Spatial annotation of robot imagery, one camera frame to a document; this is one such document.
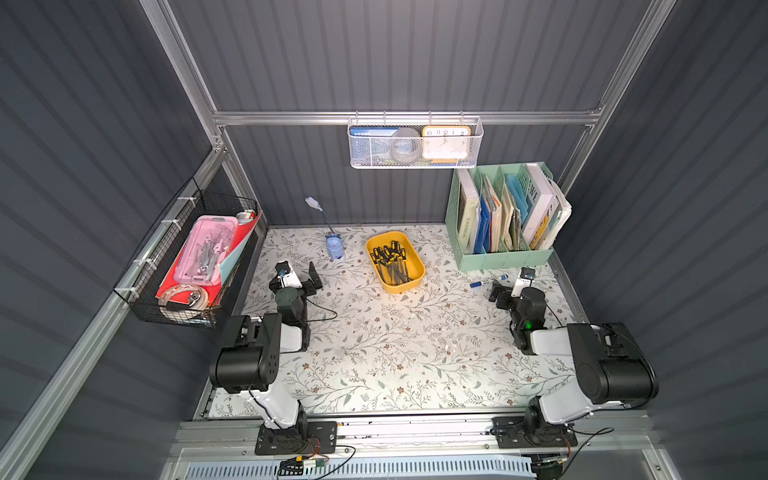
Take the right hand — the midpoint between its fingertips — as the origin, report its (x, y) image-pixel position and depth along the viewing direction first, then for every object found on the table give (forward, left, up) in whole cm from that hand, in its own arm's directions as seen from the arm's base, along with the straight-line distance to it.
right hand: (518, 283), depth 93 cm
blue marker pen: (+5, +9, -8) cm, 13 cm away
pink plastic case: (-7, +85, +23) cm, 88 cm away
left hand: (+1, +70, +7) cm, 70 cm away
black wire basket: (-20, +86, +20) cm, 90 cm away
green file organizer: (+18, +4, +12) cm, 22 cm away
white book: (+21, -9, +13) cm, 26 cm away
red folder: (+3, +79, +23) cm, 82 cm away
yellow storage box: (+14, +39, -6) cm, 42 cm away
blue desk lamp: (+17, +61, 0) cm, 63 cm away
